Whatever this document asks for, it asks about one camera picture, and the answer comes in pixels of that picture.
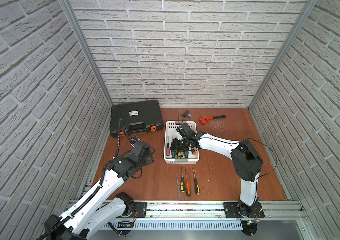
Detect green handle screwdriver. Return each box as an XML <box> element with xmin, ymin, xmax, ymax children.
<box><xmin>171</xmin><ymin>150</ymin><xmax>177</xmax><ymax>159</ymax></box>

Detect pink handle screwdriver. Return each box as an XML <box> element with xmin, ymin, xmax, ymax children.
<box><xmin>166</xmin><ymin>136</ymin><xmax>171</xmax><ymax>157</ymax></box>

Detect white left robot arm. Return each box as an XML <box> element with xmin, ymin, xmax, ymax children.
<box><xmin>39</xmin><ymin>137</ymin><xmax>155</xmax><ymax>240</ymax></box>

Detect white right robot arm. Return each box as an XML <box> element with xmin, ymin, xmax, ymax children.
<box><xmin>165</xmin><ymin>123</ymin><xmax>272</xmax><ymax>218</ymax></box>

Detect white plastic bin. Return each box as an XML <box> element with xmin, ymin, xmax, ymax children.
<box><xmin>163</xmin><ymin>121</ymin><xmax>200</xmax><ymax>165</ymax></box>

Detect small silver screwdriver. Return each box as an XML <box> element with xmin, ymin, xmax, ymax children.
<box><xmin>176</xmin><ymin>177</ymin><xmax>182</xmax><ymax>197</ymax></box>

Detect red pipe wrench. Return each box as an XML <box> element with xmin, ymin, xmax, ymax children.
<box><xmin>199</xmin><ymin>115</ymin><xmax>226</xmax><ymax>125</ymax></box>

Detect small black tool part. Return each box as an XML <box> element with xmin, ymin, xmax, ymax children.
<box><xmin>182</xmin><ymin>110</ymin><xmax>192</xmax><ymax>119</ymax></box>

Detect black plastic tool case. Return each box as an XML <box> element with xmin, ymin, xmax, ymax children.
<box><xmin>109</xmin><ymin>100</ymin><xmax>164</xmax><ymax>138</ymax></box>

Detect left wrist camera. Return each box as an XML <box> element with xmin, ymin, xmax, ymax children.
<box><xmin>130</xmin><ymin>137</ymin><xmax>140</xmax><ymax>145</ymax></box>

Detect orange handle screwdriver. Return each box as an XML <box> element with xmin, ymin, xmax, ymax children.
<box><xmin>186</xmin><ymin>173</ymin><xmax>191</xmax><ymax>197</ymax></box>

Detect aluminium mounting rail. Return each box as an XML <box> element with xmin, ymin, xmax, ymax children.
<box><xmin>133</xmin><ymin>200</ymin><xmax>309</xmax><ymax>221</ymax></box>

